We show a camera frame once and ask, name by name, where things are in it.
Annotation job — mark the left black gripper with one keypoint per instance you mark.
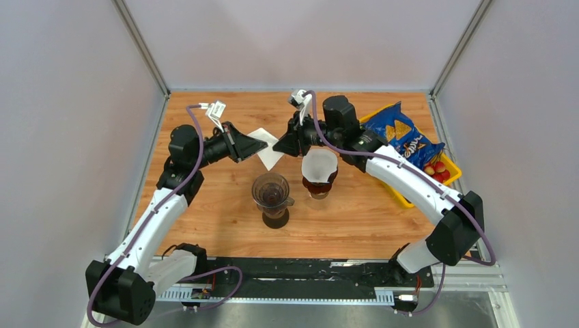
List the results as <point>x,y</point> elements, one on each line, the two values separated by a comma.
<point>239,145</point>

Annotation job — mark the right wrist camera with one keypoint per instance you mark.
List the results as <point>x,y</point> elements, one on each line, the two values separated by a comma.
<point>302,101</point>

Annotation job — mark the amber coffee dripper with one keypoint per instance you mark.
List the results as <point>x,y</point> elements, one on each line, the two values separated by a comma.
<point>319,185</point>

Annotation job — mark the grey smoky coffee dripper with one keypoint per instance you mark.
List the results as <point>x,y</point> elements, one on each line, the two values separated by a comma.
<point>271,193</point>

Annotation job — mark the blue chips bag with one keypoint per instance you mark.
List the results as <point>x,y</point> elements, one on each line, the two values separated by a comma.
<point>402,134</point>

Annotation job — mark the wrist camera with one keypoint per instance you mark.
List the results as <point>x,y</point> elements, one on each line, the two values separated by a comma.
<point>214,111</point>
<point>302,101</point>

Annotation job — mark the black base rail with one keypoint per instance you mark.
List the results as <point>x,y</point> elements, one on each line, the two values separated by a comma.
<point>300,280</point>

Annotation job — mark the brown glass carafe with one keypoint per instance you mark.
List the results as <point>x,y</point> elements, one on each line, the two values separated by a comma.
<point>277,222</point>

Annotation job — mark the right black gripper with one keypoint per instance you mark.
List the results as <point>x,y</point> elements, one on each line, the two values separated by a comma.
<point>294,143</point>

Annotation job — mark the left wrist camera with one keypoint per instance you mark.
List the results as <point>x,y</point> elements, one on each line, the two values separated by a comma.
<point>214,111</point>

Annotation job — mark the red strawberries cluster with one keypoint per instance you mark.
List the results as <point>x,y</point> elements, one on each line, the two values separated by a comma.
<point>438,171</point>

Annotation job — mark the yellow plastic tray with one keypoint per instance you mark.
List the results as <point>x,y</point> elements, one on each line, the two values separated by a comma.
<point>455,171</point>

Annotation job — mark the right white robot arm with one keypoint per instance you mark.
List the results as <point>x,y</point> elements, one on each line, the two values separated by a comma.
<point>458,218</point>

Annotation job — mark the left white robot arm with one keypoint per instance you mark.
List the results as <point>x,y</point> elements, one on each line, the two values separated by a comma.
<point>126,284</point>

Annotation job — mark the clear glass server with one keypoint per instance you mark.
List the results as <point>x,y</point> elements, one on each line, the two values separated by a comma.
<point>319,195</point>

